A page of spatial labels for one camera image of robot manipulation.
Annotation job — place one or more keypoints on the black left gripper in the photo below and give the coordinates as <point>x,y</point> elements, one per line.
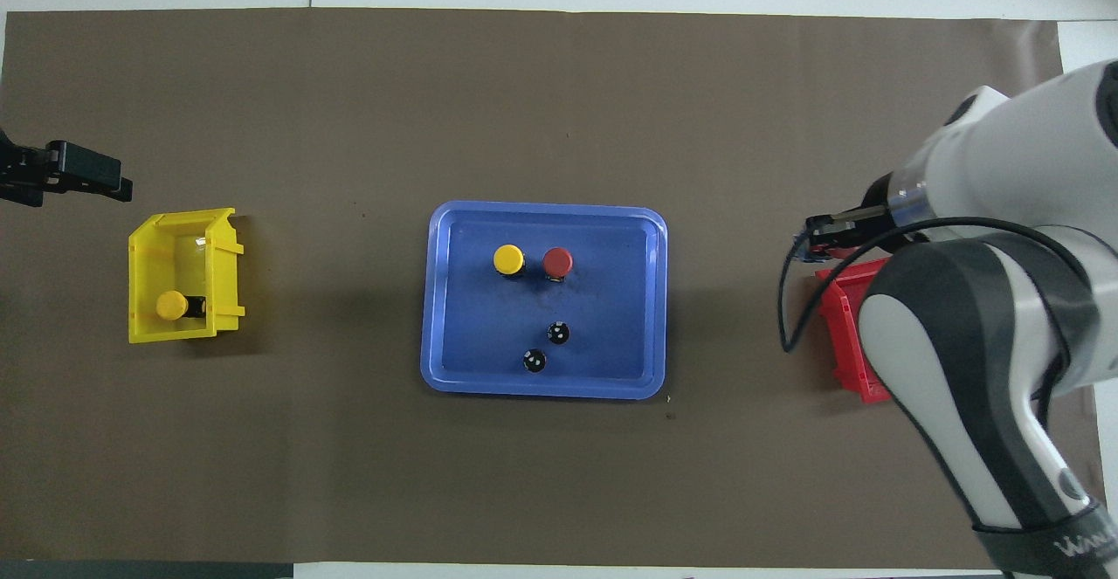
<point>22,164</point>

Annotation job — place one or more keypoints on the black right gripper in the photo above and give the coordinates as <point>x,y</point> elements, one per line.
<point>876,205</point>

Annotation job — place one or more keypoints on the yellow push button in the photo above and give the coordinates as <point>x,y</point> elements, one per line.
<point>508,258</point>
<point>171,305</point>

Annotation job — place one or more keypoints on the red push button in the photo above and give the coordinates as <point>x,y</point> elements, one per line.
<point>557,261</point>

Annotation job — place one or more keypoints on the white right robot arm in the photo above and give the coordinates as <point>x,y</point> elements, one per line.
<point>1004,160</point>

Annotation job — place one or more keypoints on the blue plastic tray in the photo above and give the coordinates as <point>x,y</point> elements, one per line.
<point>611,299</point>

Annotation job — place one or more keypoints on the red plastic bin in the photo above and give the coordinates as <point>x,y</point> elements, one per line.
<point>843,334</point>

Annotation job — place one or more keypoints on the yellow plastic bin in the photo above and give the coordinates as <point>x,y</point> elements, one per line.
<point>144,273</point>

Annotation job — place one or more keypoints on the black cylindrical capacitor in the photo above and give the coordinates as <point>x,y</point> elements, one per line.
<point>534,361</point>
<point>558,333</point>

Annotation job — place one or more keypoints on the brown paper table mat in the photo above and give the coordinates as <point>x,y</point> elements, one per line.
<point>349,474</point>

